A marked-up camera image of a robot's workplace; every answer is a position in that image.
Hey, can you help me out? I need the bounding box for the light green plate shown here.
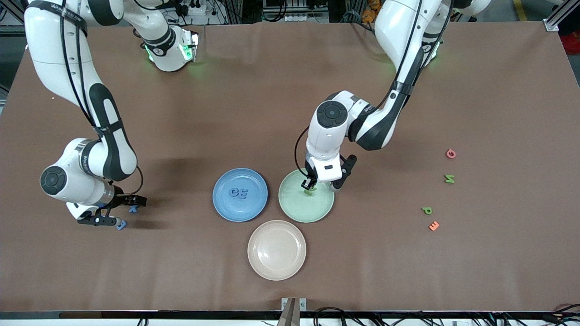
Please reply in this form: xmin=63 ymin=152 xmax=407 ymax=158
xmin=278 ymin=168 xmax=335 ymax=223

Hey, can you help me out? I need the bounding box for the beige plate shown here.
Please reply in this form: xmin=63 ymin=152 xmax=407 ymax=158
xmin=247 ymin=220 xmax=307 ymax=281

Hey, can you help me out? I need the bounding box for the blue plate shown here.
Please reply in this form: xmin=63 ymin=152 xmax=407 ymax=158
xmin=212 ymin=168 xmax=269 ymax=222

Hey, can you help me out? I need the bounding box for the long white power strip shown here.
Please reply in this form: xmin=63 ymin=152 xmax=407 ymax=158
xmin=263 ymin=13 xmax=329 ymax=23

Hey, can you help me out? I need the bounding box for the bag of orange fruits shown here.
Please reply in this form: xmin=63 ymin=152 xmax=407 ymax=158
xmin=362 ymin=0 xmax=386 ymax=23

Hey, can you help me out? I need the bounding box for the red plastic object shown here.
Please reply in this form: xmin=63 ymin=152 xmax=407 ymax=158
xmin=561 ymin=34 xmax=580 ymax=56

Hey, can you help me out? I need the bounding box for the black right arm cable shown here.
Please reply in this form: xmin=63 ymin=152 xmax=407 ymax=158
xmin=59 ymin=9 xmax=145 ymax=196

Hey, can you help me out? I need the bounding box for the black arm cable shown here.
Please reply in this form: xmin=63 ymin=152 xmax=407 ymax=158
xmin=59 ymin=9 xmax=145 ymax=196
xmin=295 ymin=0 xmax=454 ymax=176

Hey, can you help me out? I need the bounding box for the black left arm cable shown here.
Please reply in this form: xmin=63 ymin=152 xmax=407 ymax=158
xmin=295 ymin=0 xmax=454 ymax=176

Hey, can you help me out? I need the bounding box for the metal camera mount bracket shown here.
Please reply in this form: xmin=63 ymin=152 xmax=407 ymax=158
xmin=277 ymin=297 xmax=307 ymax=326

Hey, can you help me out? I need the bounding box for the aluminium frame profile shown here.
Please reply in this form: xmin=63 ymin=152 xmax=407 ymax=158
xmin=545 ymin=0 xmax=572 ymax=31

